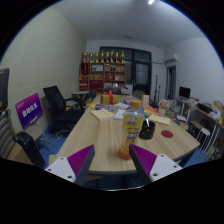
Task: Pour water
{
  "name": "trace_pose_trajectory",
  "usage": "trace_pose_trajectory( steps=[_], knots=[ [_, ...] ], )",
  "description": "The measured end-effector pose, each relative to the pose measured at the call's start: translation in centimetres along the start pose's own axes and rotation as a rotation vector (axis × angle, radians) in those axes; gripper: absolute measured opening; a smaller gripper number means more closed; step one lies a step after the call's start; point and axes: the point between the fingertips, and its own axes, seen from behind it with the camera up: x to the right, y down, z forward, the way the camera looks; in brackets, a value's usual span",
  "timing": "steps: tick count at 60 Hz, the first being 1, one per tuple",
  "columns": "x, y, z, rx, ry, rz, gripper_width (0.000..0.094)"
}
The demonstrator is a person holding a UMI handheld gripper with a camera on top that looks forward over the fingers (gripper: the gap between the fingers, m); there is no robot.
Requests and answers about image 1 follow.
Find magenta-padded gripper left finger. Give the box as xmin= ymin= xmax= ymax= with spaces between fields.
xmin=44 ymin=144 xmax=96 ymax=188

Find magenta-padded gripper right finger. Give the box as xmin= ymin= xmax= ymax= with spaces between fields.
xmin=128 ymin=143 xmax=184 ymax=186

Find orange-capped yellow drink bottle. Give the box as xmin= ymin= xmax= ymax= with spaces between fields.
xmin=118 ymin=99 xmax=144 ymax=160

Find flat round red coaster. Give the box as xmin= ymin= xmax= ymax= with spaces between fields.
xmin=160 ymin=129 xmax=174 ymax=139

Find grey striped chair black armrest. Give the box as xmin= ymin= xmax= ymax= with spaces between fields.
xmin=0 ymin=68 xmax=47 ymax=169

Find black mug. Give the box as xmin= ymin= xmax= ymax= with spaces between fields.
xmin=138 ymin=120 xmax=157 ymax=141

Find pale yellow notepad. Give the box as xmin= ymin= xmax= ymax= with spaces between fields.
xmin=148 ymin=113 xmax=171 ymax=126
xmin=90 ymin=108 xmax=115 ymax=121

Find black office chair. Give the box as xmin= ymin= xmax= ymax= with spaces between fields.
xmin=43 ymin=85 xmax=84 ymax=133

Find potted dried flowers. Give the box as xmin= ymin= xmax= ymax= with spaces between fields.
xmin=157 ymin=98 xmax=171 ymax=117

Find purple sign board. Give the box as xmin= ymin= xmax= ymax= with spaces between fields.
xmin=14 ymin=92 xmax=44 ymax=130

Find long wooden desk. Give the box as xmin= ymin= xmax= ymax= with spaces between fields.
xmin=175 ymin=98 xmax=224 ymax=158

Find orange card stand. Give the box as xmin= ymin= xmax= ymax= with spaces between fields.
xmin=141 ymin=94 xmax=150 ymax=108

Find white book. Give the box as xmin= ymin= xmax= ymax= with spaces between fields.
xmin=113 ymin=108 xmax=127 ymax=120

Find black computer monitor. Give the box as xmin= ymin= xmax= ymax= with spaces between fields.
xmin=178 ymin=86 xmax=192 ymax=100

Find yellow gift box red ribbon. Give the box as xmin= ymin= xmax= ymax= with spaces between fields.
xmin=100 ymin=90 xmax=120 ymax=106

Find wooden shelf unit with trophies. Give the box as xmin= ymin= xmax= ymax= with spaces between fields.
xmin=78 ymin=49 xmax=128 ymax=93

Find white air conditioner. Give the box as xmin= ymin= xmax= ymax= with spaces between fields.
xmin=164 ymin=53 xmax=179 ymax=63

